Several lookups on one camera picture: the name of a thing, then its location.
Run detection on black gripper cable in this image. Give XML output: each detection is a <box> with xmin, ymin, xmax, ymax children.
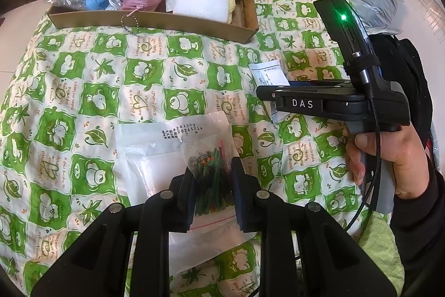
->
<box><xmin>342</xmin><ymin>98</ymin><xmax>383</xmax><ymax>233</ymax></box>

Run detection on clear bag green ties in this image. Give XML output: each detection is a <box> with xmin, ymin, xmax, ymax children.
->
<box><xmin>180</xmin><ymin>125</ymin><xmax>233</xmax><ymax>215</ymax></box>

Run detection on clear bag white pads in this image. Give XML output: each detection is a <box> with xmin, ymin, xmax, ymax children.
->
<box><xmin>115</xmin><ymin>112</ymin><xmax>254</xmax><ymax>274</ymax></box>

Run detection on green patterned quilt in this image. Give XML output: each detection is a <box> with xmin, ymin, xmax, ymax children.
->
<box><xmin>0</xmin><ymin>0</ymin><xmax>406</xmax><ymax>297</ymax></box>

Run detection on white printed sachet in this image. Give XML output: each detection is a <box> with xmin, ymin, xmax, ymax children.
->
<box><xmin>271</xmin><ymin>111</ymin><xmax>289</xmax><ymax>124</ymax></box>
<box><xmin>249</xmin><ymin>60</ymin><xmax>290</xmax><ymax>86</ymax></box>

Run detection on black camera with green light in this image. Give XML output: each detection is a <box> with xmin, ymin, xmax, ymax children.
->
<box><xmin>314</xmin><ymin>0</ymin><xmax>380</xmax><ymax>88</ymax></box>

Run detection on shallow cardboard tray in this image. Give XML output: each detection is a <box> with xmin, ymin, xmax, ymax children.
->
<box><xmin>48</xmin><ymin>0</ymin><xmax>259</xmax><ymax>44</ymax></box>

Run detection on person's right hand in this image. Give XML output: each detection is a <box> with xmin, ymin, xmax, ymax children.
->
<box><xmin>343</xmin><ymin>124</ymin><xmax>429</xmax><ymax>200</ymax></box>

